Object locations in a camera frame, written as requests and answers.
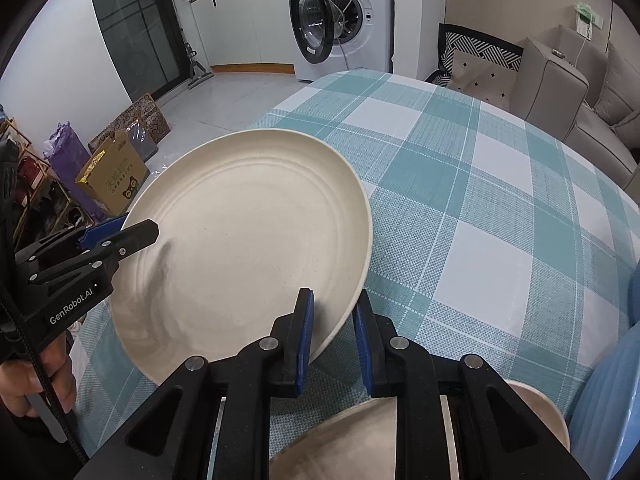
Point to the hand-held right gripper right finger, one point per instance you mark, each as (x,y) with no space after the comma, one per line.
(362,345)

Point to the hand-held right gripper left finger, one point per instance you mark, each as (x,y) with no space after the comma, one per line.
(305,340)

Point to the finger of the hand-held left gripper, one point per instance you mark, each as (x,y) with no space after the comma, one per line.
(135,235)
(100,232)

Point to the cream round plate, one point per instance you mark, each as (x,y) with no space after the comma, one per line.
(240,250)
(340,440)

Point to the blue ribbed bowl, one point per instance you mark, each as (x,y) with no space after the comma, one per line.
(605,410)

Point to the person's left hand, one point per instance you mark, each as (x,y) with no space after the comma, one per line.
(62,375)

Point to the yellow cardboard box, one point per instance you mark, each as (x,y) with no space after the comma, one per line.
(112,175)

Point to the wooden rack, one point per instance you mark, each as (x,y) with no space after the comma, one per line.
(20,210)

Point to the purple bag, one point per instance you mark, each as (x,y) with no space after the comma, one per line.
(65,155)

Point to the brown patterned boards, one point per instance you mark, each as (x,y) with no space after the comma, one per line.
(150,115)

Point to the grey floor mop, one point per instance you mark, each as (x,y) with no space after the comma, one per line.
(200,72)

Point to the teal white checked tablecloth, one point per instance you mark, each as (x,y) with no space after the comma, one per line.
(475,185)

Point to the dark glass door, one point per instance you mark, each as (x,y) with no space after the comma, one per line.
(135,25)

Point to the white kitchen counter cabinets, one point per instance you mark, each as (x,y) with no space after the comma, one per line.
(235,25)

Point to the beige diamond print cushion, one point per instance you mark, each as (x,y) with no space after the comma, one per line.
(482,80)

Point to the white washing machine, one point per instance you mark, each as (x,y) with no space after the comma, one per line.
(370,25)

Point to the black white patterned cushion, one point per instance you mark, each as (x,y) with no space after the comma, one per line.
(480,50)

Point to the grey sofa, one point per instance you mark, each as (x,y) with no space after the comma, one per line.
(550,85)

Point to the grey sofa cushion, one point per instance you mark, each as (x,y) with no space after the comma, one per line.
(622,85)

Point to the green wall plug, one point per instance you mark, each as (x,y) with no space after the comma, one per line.
(587,17)

